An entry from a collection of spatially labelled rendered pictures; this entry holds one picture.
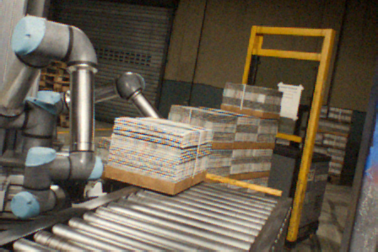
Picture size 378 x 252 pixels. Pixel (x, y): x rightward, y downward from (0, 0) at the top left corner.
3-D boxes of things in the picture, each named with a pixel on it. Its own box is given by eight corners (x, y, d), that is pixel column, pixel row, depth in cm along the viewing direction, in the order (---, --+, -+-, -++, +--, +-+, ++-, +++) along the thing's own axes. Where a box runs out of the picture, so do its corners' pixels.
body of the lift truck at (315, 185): (227, 220, 389) (241, 139, 385) (256, 213, 432) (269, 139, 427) (294, 248, 346) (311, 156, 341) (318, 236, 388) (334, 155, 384)
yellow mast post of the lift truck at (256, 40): (218, 211, 379) (251, 25, 370) (224, 211, 386) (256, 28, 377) (226, 215, 374) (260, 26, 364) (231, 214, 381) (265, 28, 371)
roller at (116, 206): (109, 214, 129) (111, 199, 128) (254, 258, 113) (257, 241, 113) (100, 218, 124) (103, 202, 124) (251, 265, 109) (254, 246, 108)
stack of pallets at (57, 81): (52, 115, 964) (61, 61, 958) (88, 123, 940) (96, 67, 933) (14, 116, 836) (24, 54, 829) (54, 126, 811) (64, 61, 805)
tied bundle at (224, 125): (164, 137, 276) (170, 104, 275) (191, 137, 299) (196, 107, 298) (207, 150, 252) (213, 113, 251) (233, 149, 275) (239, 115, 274)
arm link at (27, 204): (34, 194, 108) (29, 225, 108) (59, 187, 118) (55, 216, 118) (10, 187, 110) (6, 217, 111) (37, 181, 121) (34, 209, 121)
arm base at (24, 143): (10, 158, 149) (14, 132, 149) (15, 151, 164) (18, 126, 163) (53, 163, 154) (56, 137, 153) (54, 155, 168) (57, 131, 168)
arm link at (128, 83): (124, 66, 195) (188, 145, 193) (130, 67, 206) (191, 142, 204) (106, 81, 196) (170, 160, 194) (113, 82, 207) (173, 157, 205)
